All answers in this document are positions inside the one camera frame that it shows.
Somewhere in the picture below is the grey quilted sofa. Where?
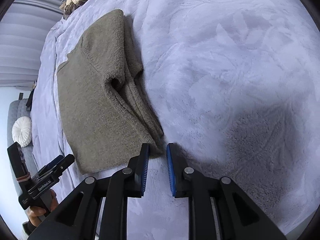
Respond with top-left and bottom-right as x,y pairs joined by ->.
6,99 -> 53,210

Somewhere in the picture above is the white pleated curtain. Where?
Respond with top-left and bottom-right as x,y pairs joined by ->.
1,0 -> 62,87

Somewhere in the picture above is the white round cushion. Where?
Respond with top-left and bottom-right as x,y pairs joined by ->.
11,116 -> 32,147

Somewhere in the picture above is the person's left hand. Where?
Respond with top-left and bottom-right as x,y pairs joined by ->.
27,189 -> 59,227

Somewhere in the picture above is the olive knit sweater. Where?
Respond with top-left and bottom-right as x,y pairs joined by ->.
57,9 -> 163,174

